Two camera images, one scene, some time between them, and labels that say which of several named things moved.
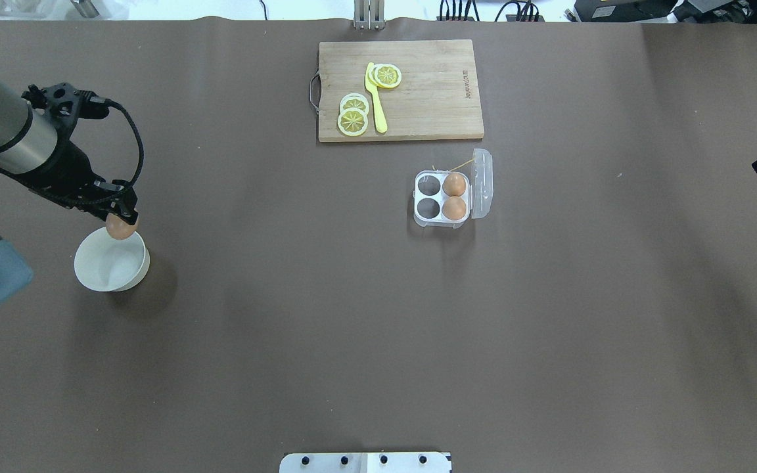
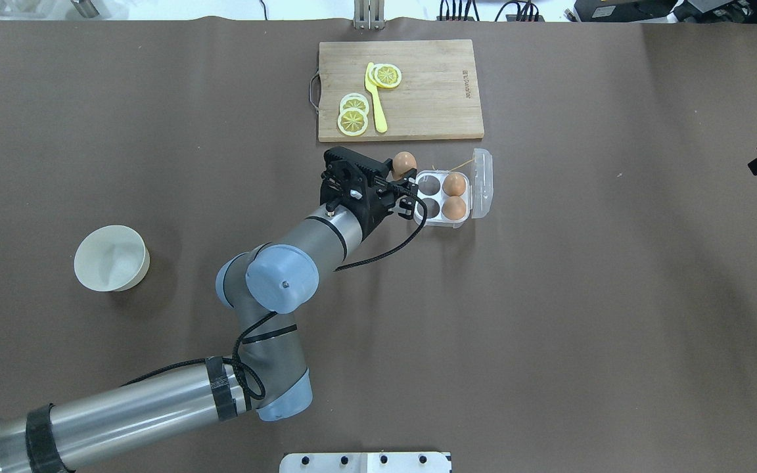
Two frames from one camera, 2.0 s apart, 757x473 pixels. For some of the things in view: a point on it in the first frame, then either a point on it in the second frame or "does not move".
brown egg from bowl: x=118 y=228 → x=403 y=162
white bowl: x=103 y=263 does not move
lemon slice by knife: x=385 y=75 does not move
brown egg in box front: x=454 y=208 does not move
